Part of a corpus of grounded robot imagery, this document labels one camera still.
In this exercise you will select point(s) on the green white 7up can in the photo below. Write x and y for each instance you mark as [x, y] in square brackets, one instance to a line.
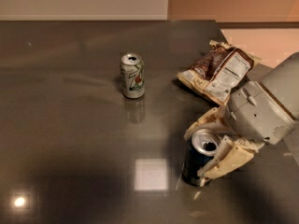
[132, 67]

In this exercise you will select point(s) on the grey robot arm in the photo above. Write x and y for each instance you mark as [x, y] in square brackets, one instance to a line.
[281, 82]

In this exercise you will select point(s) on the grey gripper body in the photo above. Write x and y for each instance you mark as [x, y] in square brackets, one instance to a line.
[260, 114]

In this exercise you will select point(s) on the dark blue pepsi can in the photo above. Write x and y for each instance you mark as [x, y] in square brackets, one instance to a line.
[201, 148]

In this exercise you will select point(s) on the brown white chip bag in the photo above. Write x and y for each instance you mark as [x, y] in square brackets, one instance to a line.
[219, 71]

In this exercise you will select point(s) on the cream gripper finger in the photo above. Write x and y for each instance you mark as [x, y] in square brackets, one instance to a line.
[230, 155]
[212, 120]

